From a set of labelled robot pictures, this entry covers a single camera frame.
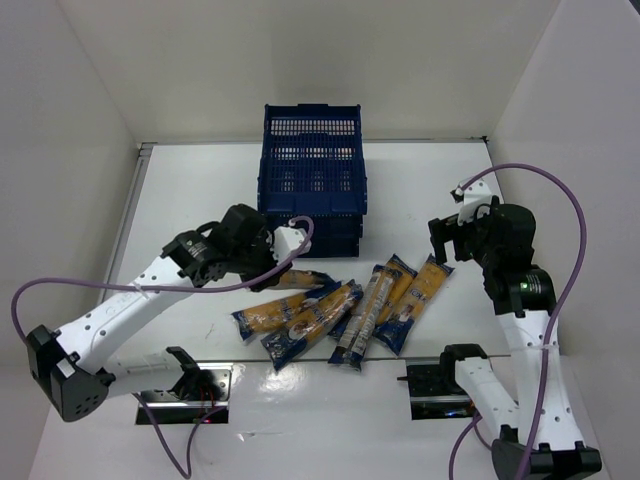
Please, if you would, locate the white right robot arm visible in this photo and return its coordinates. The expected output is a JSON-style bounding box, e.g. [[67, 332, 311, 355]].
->
[[428, 199, 602, 479]]

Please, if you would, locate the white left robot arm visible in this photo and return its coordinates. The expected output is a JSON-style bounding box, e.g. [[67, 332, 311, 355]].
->
[[26, 204, 304, 422]]

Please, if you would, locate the blue stacked plastic tray shelf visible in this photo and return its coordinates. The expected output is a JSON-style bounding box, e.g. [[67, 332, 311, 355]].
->
[[257, 104, 367, 258]]

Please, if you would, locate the middle yellow spaghetti bag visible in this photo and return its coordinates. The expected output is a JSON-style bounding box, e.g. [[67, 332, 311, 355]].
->
[[376, 254, 417, 326]]

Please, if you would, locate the left-most spaghetti bag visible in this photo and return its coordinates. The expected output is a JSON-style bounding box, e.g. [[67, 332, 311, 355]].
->
[[231, 289, 325, 341]]

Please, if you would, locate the right-most spaghetti bag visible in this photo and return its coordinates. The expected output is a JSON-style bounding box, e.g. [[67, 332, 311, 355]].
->
[[373, 254, 454, 356]]

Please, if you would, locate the white-label spaghetti bag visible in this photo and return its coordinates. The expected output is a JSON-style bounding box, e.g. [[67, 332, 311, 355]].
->
[[328, 265, 399, 372]]

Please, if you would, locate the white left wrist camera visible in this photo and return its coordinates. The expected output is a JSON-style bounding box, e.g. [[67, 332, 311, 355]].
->
[[272, 216, 314, 263]]

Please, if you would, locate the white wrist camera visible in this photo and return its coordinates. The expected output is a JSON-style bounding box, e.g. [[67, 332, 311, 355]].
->
[[451, 178, 495, 226], [272, 216, 314, 263]]

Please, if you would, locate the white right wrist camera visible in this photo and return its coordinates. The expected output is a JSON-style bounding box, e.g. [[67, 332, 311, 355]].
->
[[451, 178, 495, 226]]

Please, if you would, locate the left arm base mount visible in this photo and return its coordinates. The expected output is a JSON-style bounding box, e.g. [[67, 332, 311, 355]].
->
[[140, 362, 233, 425]]

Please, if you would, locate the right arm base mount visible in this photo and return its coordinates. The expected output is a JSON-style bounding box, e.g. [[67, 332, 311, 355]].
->
[[397, 361, 474, 421]]

